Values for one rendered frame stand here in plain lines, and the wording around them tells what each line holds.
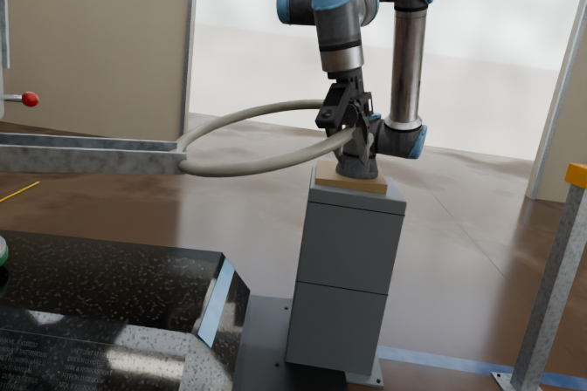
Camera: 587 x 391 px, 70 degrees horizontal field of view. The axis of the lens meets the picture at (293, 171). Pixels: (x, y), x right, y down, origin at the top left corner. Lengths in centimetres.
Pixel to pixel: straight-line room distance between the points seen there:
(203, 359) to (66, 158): 47
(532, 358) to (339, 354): 85
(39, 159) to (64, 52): 574
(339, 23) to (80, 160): 58
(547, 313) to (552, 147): 446
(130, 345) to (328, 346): 130
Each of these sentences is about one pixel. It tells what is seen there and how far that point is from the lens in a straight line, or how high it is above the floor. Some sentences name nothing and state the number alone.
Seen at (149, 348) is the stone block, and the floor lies 80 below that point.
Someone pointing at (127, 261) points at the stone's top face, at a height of 83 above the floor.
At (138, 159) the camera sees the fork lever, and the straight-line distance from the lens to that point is 93.
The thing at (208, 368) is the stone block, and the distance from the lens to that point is 86.
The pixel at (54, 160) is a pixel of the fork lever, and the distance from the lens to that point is 93.
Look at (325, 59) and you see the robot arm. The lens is 88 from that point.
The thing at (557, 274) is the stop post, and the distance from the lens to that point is 211.
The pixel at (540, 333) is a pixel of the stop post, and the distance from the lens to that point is 222.
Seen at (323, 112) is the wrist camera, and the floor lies 124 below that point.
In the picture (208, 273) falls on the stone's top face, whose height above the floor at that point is 83.
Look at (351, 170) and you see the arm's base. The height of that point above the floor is 92.
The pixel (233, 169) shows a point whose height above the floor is 110.
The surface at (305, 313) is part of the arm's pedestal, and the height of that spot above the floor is 27.
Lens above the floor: 132
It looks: 14 degrees down
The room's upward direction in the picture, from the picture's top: 8 degrees clockwise
